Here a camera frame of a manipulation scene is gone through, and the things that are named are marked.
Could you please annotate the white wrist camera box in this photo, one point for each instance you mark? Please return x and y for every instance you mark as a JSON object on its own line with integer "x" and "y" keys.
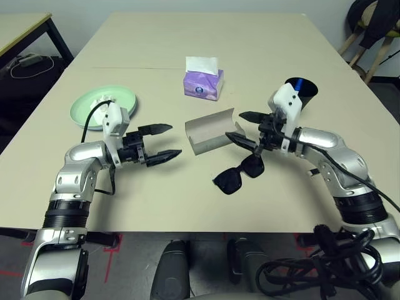
{"x": 114, "y": 120}
{"x": 289, "y": 101}

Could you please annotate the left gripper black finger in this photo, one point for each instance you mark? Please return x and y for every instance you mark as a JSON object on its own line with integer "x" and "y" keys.
{"x": 164, "y": 157}
{"x": 156, "y": 128}

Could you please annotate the grey power adapter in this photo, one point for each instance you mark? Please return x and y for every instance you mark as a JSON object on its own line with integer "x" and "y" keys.
{"x": 28, "y": 60}

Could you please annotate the grey robot torso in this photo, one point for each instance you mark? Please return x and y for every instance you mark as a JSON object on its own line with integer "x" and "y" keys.
{"x": 218, "y": 297}

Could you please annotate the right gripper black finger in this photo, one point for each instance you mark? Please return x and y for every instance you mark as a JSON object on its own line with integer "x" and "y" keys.
{"x": 243, "y": 143}
{"x": 253, "y": 117}

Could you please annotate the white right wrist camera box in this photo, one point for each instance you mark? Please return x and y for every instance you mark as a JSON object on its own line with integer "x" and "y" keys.
{"x": 289, "y": 101}

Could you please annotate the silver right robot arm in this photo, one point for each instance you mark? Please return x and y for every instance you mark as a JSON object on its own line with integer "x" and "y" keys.
{"x": 315, "y": 137}

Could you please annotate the white tissue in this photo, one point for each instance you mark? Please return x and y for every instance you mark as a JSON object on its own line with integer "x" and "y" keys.
{"x": 100, "y": 101}

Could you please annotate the purple tissue pack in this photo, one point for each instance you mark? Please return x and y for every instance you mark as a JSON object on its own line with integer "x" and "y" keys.
{"x": 200, "y": 86}

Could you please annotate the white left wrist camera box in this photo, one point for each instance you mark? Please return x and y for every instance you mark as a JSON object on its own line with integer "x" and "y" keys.
{"x": 114, "y": 120}

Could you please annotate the green plastic plate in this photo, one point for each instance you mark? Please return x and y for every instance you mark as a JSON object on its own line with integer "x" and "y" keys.
{"x": 125, "y": 97}

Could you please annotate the dark grey robot right leg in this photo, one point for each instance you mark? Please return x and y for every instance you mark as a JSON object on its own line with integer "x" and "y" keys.
{"x": 247, "y": 253}

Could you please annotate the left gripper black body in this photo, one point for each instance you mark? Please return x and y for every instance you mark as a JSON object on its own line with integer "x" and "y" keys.
{"x": 132, "y": 147}

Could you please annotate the black sunglasses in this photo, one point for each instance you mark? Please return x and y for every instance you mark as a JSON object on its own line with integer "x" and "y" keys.
{"x": 229, "y": 182}

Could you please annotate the grey glasses case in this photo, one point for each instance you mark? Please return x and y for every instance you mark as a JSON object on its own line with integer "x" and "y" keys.
{"x": 209, "y": 129}

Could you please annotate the yellow-green stool cushion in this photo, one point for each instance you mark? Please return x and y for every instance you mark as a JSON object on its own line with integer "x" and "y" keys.
{"x": 393, "y": 32}

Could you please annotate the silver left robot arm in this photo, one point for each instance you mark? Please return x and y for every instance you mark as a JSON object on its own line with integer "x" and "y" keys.
{"x": 81, "y": 153}

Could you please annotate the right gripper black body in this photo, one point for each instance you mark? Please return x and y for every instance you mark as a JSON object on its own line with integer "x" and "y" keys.
{"x": 268, "y": 137}

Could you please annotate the dark grey robot leg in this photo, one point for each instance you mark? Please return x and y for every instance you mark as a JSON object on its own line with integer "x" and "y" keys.
{"x": 170, "y": 268}
{"x": 247, "y": 253}

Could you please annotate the dark grey robot left leg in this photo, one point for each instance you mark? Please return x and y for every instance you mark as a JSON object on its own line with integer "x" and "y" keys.
{"x": 170, "y": 268}

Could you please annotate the beige side table black legs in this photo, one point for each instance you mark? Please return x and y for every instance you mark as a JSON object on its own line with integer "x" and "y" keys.
{"x": 22, "y": 28}

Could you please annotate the wooden stool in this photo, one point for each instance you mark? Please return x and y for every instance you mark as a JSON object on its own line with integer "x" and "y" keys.
{"x": 378, "y": 61}

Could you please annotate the black plastic cup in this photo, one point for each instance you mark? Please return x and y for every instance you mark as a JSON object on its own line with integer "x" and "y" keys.
{"x": 309, "y": 90}

